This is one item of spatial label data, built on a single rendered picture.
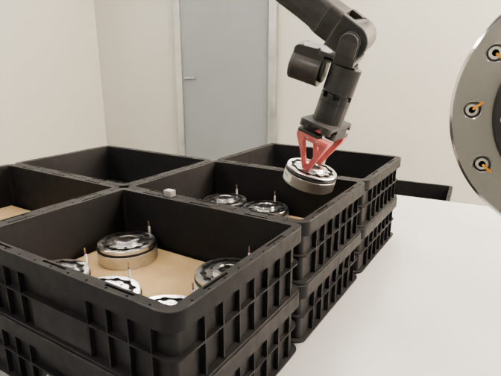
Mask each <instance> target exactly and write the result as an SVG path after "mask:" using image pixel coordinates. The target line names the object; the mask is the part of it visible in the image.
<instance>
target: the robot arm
mask: <svg viewBox="0 0 501 376"><path fill-rule="evenodd" d="M275 1H277V2H278V3H279V4H281V5H282V6H284V8H285V9H287V10H288V11H290V12H291V13H293V14H294V15H295V16H296V17H297V18H298V19H300V20H301V21H302V22H304V23H305V24H306V25H307V26H308V27H309V28H310V30H311V31H312V32H313V33H314V34H316V35H317V36H318V37H320V38H321V39H322V40H323V41H325V43H324V44H320V43H314V42H311V41H309V40H304V41H303V42H301V43H299V44H297V45H296V46H295V47H294V51H293V53H292V55H291V58H290V60H289V64H288V68H287V76H288V77H290V78H293V79H296V80H298V81H302V82H304V83H307V84H310V85H312V86H315V87H317V86H318V85H319V84H320V83H322V82H323V81H324V79H325V77H326V75H327V77H326V80H325V82H324V86H323V89H322V91H321V94H320V97H319V99H318V103H317V106H316V108H315V112H314V114H312V115H308V116H302V117H301V120H300V125H302V126H299V127H298V130H297V139H298V144H299V148H300V157H301V165H302V169H304V170H306V171H309V170H310V169H311V168H312V167H313V166H314V165H315V164H316V163H318V164H320V165H321V164H322V163H323V162H324V161H325V160H326V159H327V158H328V157H329V156H330V155H331V154H332V153H333V152H334V151H335V150H336V149H337V148H338V147H339V146H340V145H341V144H342V143H343V142H344V141H345V140H346V139H347V135H348V134H347V133H346V131H347V130H350V127H351V125H352V124H351V123H349V122H346V121H345V120H344V118H345V116H346V114H347V110H348V108H349V106H350V103H351V100H352V97H353V94H354V92H355V90H356V86H357V84H358V82H359V79H360V76H361V74H362V70H360V69H359V67H358V65H359V64H358V62H359V61H360V60H361V59H362V58H363V57H364V55H365V52H366V51H367V50H368V49H369V48H370V47H371V46H372V45H373V44H374V42H375V40H376V28H375V26H374V24H373V23H372V22H371V21H370V20H369V19H367V18H366V17H365V16H363V15H362V14H361V13H360V12H358V11H357V10H355V9H351V8H350V7H348V6H347V5H346V4H345V3H343V2H342V1H340V0H275ZM330 63H331V64H330ZM329 66H330V68H329ZM328 69H329V71H328ZM327 71H328V73H327ZM322 137H324V138H326V139H328V140H330V141H333V142H334V143H332V142H329V141H327V140H325V139H323V138H322ZM306 140H307V141H309V142H311V143H313V158H312V159H311V160H310V161H309V162H308V163H307V162H306ZM328 148H329V149H328Z"/></svg>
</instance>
